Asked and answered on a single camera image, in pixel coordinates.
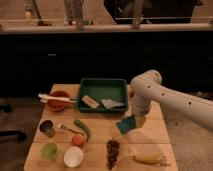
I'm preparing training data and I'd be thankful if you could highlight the teal green sponge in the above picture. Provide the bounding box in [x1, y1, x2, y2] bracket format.
[116, 115, 136, 135]

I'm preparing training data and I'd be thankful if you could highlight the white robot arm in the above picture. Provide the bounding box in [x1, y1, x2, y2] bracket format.
[130, 70, 213, 132]

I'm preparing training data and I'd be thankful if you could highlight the metal cup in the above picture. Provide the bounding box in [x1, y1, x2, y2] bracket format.
[39, 120, 55, 138]

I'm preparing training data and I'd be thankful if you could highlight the light green cup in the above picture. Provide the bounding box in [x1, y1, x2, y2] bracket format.
[41, 142, 57, 160]

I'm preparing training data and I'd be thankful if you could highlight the white cloth in tray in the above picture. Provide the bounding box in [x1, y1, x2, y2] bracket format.
[101, 99, 123, 109]

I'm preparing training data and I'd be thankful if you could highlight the dark grape bunch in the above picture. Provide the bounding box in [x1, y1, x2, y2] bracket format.
[106, 140, 120, 170]

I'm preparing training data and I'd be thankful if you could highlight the yellow banana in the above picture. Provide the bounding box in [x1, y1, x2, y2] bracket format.
[132, 154, 169, 166]

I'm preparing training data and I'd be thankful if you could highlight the green plastic tray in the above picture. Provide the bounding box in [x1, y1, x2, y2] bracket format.
[76, 78, 128, 114]

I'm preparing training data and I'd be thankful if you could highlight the beige block in tray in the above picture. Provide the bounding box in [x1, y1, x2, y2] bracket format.
[82, 95, 99, 108]

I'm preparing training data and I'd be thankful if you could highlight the orange tomato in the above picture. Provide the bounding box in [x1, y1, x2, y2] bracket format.
[71, 134, 85, 148]

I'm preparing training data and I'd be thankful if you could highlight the white bowl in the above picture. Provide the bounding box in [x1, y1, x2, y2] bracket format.
[64, 146, 83, 168]

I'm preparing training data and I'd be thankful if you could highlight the orange bowl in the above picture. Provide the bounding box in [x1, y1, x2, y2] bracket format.
[47, 91, 69, 112]

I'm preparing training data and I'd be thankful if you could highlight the white spatula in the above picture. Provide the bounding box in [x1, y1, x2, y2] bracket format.
[38, 93, 77, 103]

